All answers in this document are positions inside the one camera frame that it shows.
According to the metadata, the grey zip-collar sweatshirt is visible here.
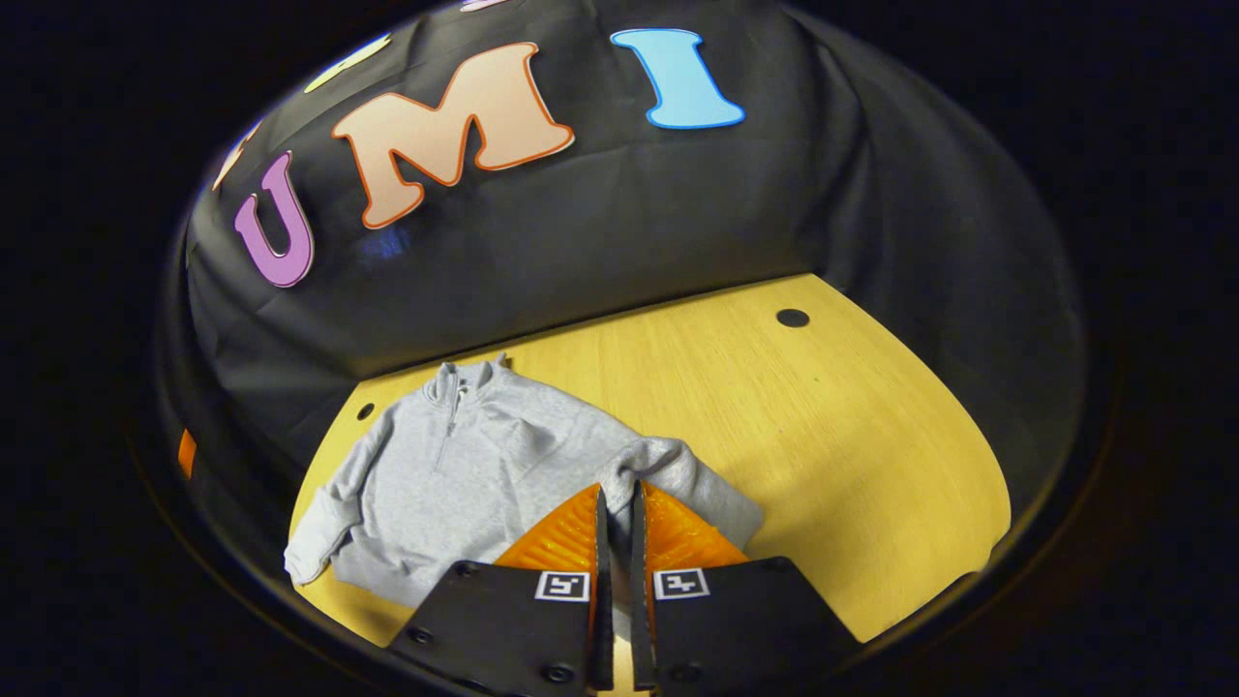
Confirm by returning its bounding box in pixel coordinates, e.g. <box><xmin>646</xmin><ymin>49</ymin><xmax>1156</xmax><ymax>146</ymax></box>
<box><xmin>284</xmin><ymin>353</ymin><xmax>766</xmax><ymax>611</ymax></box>

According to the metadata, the black backdrop cloth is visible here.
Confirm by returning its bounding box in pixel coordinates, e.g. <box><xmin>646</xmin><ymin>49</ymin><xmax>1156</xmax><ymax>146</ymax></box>
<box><xmin>155</xmin><ymin>0</ymin><xmax>1090</xmax><ymax>543</ymax></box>

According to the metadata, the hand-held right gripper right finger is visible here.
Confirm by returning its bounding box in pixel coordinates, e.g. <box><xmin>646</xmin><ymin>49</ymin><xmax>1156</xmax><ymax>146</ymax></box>
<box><xmin>629</xmin><ymin>479</ymin><xmax>862</xmax><ymax>696</ymax></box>

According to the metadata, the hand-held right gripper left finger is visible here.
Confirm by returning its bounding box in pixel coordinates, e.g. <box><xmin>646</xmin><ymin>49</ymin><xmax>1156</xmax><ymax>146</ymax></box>
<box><xmin>387</xmin><ymin>484</ymin><xmax>616</xmax><ymax>697</ymax></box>

